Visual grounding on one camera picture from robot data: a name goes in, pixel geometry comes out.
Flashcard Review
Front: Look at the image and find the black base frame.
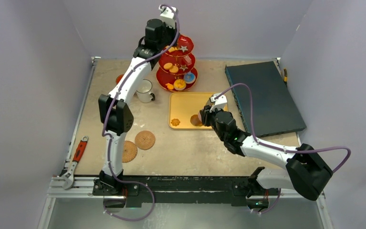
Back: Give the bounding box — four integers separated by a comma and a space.
92, 175, 279, 208

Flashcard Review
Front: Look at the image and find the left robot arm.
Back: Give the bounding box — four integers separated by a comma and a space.
98, 18, 180, 195

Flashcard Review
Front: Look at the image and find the white star cookie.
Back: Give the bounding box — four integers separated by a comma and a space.
179, 46, 189, 53

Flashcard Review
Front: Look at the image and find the blue iced donut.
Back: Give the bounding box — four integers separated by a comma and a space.
183, 72, 196, 84

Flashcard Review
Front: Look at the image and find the purple cable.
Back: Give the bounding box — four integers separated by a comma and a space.
213, 83, 352, 216
102, 4, 181, 222

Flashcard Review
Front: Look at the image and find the yellow iced donut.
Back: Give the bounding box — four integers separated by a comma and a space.
173, 79, 187, 91

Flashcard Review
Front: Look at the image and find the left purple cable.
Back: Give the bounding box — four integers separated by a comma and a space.
102, 4, 181, 222

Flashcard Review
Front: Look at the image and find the orange mug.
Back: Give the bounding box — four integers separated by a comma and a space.
115, 74, 124, 84

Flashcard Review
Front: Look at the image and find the yellow serving tray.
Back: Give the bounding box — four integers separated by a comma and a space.
168, 92, 215, 130

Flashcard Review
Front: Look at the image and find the brown star cookie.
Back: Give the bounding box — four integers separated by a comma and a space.
179, 65, 189, 72

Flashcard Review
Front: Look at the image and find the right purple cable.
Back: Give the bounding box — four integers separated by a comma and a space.
213, 83, 352, 216

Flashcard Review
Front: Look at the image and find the flower shaped cookie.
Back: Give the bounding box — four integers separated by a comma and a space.
170, 118, 181, 126

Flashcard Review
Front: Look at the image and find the square cracker biscuit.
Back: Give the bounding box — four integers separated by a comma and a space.
168, 47, 176, 53

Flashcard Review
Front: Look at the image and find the silver wrench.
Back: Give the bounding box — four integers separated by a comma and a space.
61, 136, 89, 190

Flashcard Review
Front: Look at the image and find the yellow handled screwdriver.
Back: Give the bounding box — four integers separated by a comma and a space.
283, 68, 288, 86

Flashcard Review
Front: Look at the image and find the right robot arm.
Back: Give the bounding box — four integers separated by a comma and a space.
199, 105, 333, 200

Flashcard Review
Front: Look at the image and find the round orange cookie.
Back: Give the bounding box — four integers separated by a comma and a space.
169, 66, 179, 74
163, 62, 174, 70

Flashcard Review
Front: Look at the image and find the orange fish shaped cookie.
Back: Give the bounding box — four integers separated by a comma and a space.
165, 83, 174, 91

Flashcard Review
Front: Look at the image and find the red three-tier cake stand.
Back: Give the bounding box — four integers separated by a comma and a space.
156, 34, 198, 92

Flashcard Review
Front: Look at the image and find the white ribbed mug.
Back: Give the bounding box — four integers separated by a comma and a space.
136, 79, 156, 103

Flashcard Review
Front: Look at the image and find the pink cake slice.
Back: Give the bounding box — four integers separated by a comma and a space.
183, 55, 193, 65

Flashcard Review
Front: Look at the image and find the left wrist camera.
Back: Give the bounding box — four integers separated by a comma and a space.
159, 4, 179, 29

